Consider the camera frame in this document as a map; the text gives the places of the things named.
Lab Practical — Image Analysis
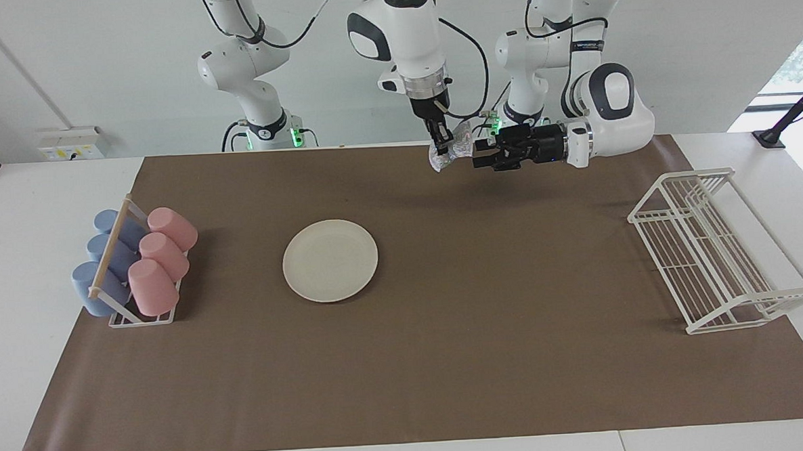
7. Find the brown table mat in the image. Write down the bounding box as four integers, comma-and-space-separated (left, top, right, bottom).
3, 127, 803, 451

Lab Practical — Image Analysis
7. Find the black base cable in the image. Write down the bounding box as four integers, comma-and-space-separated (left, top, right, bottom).
221, 121, 250, 152

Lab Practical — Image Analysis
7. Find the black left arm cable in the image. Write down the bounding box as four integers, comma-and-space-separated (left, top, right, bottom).
526, 0, 611, 41

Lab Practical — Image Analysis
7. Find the black clamp stand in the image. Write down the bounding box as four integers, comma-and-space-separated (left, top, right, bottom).
750, 72, 803, 151

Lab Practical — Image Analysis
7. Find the white wire dish rack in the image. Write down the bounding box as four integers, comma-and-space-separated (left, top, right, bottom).
626, 164, 803, 338

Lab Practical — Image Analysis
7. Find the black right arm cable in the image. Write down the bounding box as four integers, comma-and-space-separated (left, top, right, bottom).
198, 0, 492, 131

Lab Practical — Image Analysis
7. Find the pink plastic cup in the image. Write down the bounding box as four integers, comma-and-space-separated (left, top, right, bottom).
147, 205, 199, 254
137, 231, 191, 284
127, 257, 181, 318

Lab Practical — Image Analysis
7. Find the cream round plate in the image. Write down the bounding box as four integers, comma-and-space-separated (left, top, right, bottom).
281, 217, 381, 305

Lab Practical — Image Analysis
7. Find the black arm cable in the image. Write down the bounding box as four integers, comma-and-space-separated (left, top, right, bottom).
198, 0, 492, 131
526, 0, 611, 41

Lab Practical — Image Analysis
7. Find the white wall outlet box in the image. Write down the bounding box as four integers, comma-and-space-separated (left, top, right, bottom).
37, 126, 105, 162

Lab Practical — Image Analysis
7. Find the blue plastic cup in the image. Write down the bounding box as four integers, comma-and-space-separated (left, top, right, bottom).
93, 208, 149, 252
86, 232, 140, 280
71, 260, 133, 318

